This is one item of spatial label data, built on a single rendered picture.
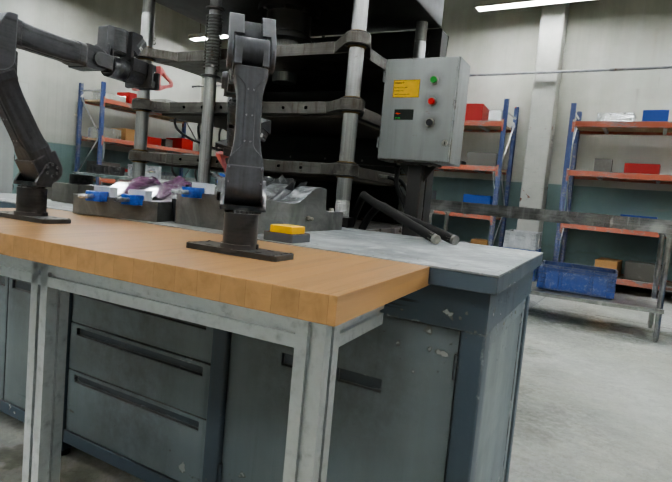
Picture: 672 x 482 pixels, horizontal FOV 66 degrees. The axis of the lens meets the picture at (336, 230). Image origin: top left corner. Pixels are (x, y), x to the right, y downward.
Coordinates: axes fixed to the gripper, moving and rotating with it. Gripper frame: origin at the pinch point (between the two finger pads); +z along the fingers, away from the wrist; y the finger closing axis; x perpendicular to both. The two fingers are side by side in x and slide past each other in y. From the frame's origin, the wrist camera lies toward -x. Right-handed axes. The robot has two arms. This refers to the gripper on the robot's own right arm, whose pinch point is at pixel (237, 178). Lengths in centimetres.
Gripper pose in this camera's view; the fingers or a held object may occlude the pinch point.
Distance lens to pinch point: 137.4
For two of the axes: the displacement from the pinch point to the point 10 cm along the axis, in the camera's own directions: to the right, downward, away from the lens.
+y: -8.5, -3.0, 4.3
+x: -5.1, 3.2, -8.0
